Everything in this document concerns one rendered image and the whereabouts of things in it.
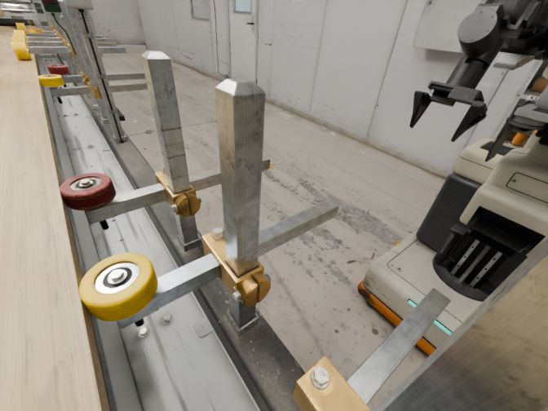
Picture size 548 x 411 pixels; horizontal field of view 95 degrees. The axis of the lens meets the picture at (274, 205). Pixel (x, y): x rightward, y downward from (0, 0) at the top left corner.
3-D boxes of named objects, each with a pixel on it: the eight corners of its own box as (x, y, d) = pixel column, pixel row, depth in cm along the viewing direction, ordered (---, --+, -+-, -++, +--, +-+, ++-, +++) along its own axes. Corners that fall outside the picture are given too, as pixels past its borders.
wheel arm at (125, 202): (262, 166, 74) (263, 153, 71) (270, 171, 72) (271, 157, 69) (89, 218, 51) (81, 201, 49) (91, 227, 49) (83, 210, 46)
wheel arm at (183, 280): (325, 211, 59) (329, 196, 56) (336, 219, 57) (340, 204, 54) (117, 313, 36) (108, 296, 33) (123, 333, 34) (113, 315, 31)
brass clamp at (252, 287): (231, 243, 49) (230, 223, 46) (273, 293, 40) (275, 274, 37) (201, 257, 45) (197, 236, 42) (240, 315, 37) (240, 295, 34)
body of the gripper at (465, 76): (475, 99, 50) (500, 60, 48) (425, 88, 57) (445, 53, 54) (479, 109, 55) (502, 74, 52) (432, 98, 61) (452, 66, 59)
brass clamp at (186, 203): (181, 183, 64) (178, 166, 61) (205, 212, 56) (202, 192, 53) (156, 191, 61) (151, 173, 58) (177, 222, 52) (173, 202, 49)
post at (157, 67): (196, 252, 69) (162, 49, 41) (201, 260, 67) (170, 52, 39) (183, 258, 68) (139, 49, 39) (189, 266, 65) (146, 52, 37)
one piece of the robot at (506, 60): (506, 60, 73) (530, 12, 66) (526, 64, 70) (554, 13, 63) (491, 67, 69) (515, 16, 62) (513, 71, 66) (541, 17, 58)
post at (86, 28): (125, 137, 111) (86, 9, 84) (127, 141, 108) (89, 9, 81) (113, 139, 109) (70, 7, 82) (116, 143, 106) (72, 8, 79)
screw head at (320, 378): (319, 364, 31) (321, 360, 31) (332, 380, 30) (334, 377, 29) (307, 376, 30) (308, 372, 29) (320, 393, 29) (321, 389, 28)
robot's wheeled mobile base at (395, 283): (415, 242, 168) (431, 213, 153) (532, 315, 130) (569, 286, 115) (351, 293, 133) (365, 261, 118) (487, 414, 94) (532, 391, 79)
